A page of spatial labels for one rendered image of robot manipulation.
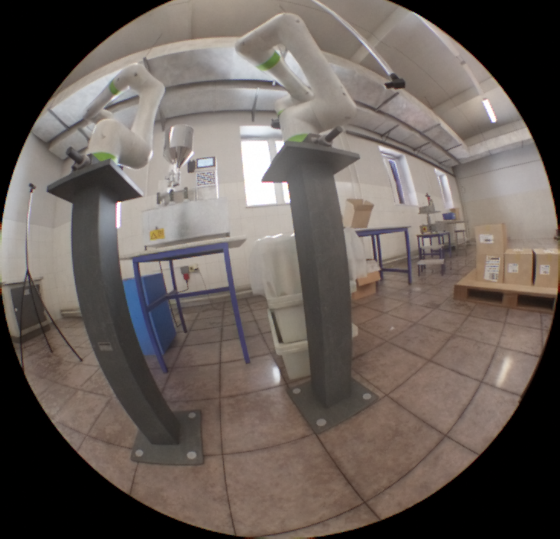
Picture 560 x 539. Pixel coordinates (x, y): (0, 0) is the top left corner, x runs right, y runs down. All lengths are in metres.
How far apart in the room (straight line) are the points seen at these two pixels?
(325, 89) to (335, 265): 0.57
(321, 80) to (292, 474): 1.20
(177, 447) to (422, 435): 0.84
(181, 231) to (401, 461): 1.46
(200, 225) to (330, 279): 0.85
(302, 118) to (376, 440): 1.10
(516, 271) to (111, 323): 2.34
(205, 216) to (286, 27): 1.05
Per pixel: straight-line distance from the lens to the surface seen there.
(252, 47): 0.82
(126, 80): 1.03
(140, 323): 1.51
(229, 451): 0.77
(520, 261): 1.95
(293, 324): 0.81
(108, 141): 0.69
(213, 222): 1.15
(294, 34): 0.77
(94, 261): 0.56
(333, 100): 0.66
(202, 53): 3.19
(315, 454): 0.71
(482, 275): 2.01
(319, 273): 0.52
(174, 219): 1.20
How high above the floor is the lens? 0.64
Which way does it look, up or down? 3 degrees down
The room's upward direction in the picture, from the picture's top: 8 degrees counter-clockwise
